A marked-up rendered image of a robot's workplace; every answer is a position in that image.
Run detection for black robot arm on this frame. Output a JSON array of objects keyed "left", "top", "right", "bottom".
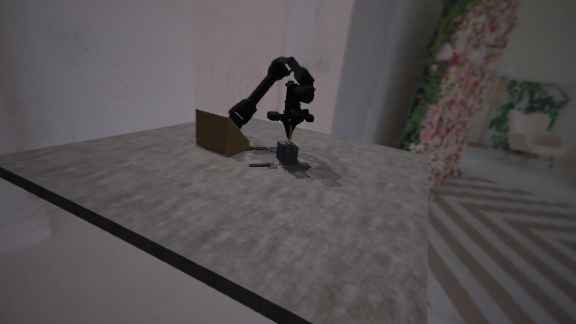
[{"left": 228, "top": 56, "right": 315, "bottom": 129}]

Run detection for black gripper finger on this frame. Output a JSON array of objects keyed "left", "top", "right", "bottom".
[
  {"left": 290, "top": 119, "right": 301, "bottom": 133},
  {"left": 280, "top": 119, "right": 291, "bottom": 137}
]

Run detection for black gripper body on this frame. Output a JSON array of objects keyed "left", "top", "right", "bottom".
[{"left": 267, "top": 99, "right": 314, "bottom": 122}]

